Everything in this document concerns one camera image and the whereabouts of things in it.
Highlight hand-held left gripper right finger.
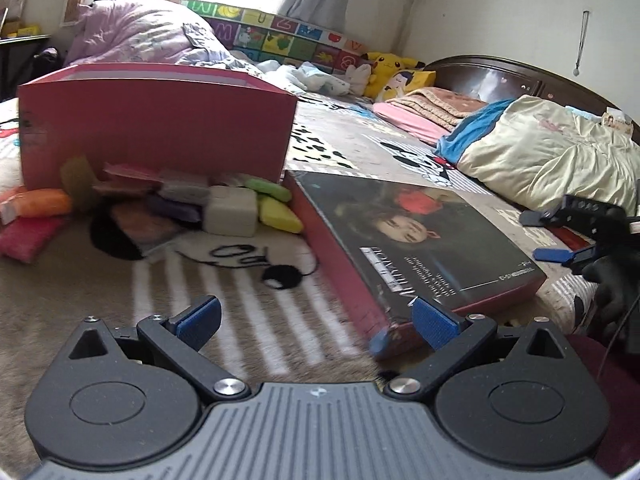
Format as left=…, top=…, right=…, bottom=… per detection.
left=384, top=297, right=596, bottom=403

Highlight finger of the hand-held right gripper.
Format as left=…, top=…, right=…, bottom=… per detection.
left=531, top=241, right=599, bottom=275
left=519, top=207, right=568, bottom=227

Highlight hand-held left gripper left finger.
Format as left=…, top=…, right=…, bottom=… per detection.
left=37, top=295, right=251, bottom=403

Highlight pile of colourful clay packets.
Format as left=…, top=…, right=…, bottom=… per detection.
left=0, top=155, right=307, bottom=264

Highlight pink cardboard box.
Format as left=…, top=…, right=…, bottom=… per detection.
left=16, top=63, right=300, bottom=192

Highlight person's right hand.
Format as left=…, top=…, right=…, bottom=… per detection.
left=581, top=254, right=640, bottom=347

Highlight cream quilt with blue lining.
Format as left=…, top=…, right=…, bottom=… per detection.
left=434, top=95, right=640, bottom=213

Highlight portrait print box lid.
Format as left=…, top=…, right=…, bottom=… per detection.
left=284, top=170, right=549, bottom=362

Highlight dark wooden headboard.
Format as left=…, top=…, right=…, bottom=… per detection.
left=424, top=55, right=640, bottom=147

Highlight pink folded blanket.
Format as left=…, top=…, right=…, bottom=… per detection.
left=372, top=87, right=489, bottom=147

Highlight yellow cartoon print cushion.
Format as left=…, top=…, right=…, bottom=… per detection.
left=375, top=70, right=437, bottom=104

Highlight yellow mouse plush toy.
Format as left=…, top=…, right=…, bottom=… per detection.
left=361, top=51, right=427, bottom=98

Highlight white bunny plush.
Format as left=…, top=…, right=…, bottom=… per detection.
left=345, top=62, right=374, bottom=95

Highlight white crumpled clothes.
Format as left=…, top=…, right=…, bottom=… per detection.
left=254, top=59, right=352, bottom=97

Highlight alphabet foam mat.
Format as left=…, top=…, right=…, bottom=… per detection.
left=180, top=0, right=372, bottom=75

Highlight purple duvet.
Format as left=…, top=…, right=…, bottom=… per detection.
left=65, top=0, right=253, bottom=70

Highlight dark desk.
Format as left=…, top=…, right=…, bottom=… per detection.
left=0, top=34, right=52, bottom=102

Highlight yellow boxes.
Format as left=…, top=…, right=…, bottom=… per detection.
left=0, top=19, right=42, bottom=39

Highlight hanging wall cord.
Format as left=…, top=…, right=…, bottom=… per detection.
left=574, top=10, right=589, bottom=77

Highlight framed wall picture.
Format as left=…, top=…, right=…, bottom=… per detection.
left=0, top=0, right=32, bottom=23

